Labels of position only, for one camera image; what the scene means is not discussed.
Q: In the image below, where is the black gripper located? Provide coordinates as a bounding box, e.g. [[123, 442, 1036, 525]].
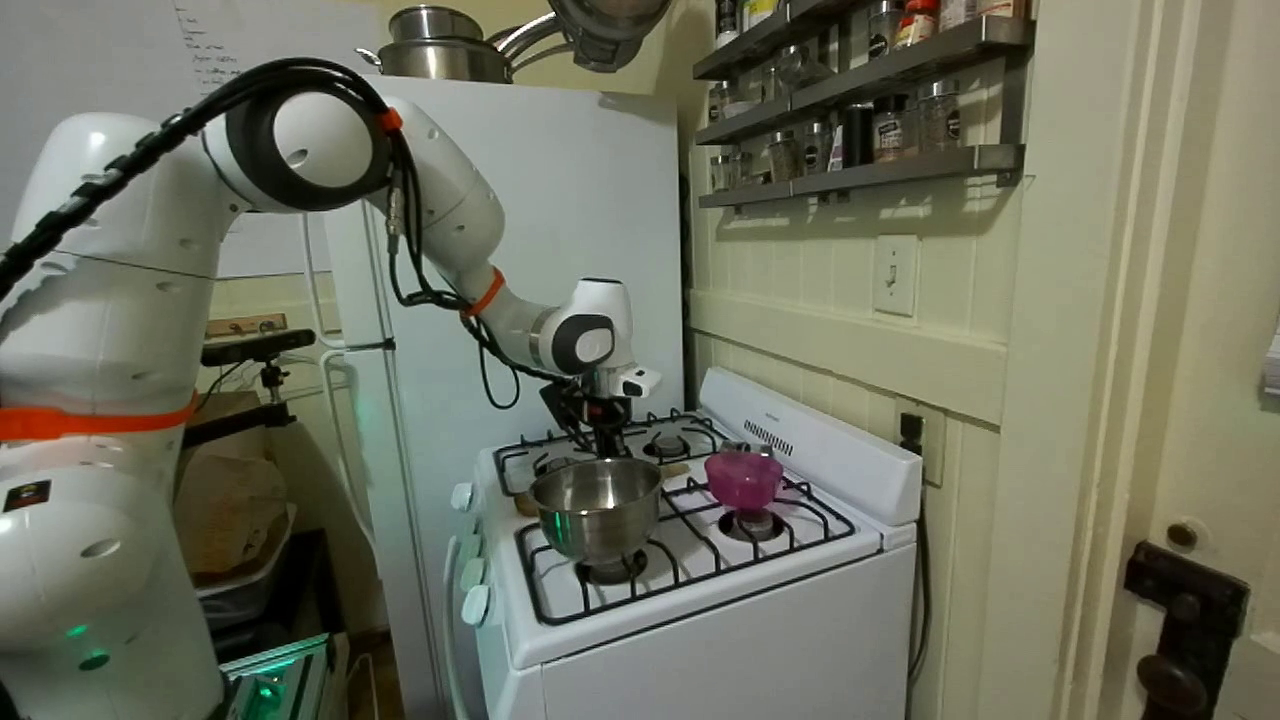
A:
[[536, 378, 630, 464]]

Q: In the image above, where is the stainless steel bowl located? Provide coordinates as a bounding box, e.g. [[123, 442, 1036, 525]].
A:
[[530, 456, 663, 571]]

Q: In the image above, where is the pink plastic bowl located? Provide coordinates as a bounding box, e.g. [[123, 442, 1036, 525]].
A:
[[699, 448, 791, 517]]

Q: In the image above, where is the black stove grate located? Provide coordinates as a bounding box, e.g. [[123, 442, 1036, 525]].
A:
[[514, 475, 860, 628], [492, 410, 737, 499]]

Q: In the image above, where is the round stove burner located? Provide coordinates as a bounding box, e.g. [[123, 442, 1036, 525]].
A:
[[635, 428, 699, 464], [716, 506, 791, 545], [576, 550, 652, 588]]

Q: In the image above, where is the white refrigerator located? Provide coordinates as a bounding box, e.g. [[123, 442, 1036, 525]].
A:
[[299, 71, 692, 720]]

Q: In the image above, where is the white gas stove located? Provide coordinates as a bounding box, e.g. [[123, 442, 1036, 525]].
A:
[[438, 364, 926, 720]]

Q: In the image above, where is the brown woven basket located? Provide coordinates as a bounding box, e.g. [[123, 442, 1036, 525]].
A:
[[173, 437, 299, 588]]

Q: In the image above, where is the wide steel pot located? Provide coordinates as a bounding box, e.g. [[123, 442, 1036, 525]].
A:
[[370, 36, 520, 88]]

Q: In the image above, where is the green lit control box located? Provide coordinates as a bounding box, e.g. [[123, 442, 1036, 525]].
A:
[[213, 631, 349, 720]]

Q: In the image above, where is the small steel pot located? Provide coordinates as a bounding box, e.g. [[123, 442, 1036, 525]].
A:
[[385, 0, 487, 48]]

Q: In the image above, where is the black door lock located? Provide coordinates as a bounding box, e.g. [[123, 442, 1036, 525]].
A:
[[1118, 521, 1257, 720]]

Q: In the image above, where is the wrist mounted camera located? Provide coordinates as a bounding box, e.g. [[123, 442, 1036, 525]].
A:
[[612, 364, 663, 404]]

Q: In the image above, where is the black wall outlet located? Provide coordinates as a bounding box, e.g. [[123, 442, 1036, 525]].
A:
[[897, 410, 936, 687]]

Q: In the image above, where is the black stereo camera on stand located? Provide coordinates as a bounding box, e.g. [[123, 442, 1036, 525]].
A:
[[176, 326, 322, 452]]

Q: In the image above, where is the cream wall switch plate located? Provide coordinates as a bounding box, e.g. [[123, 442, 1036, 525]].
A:
[[872, 231, 921, 319]]

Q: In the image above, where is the grey wall spice rack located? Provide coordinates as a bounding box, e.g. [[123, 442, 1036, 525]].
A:
[[692, 0, 1040, 211]]

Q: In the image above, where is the steel pan with handle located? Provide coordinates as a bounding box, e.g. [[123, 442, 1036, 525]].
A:
[[487, 0, 676, 78]]

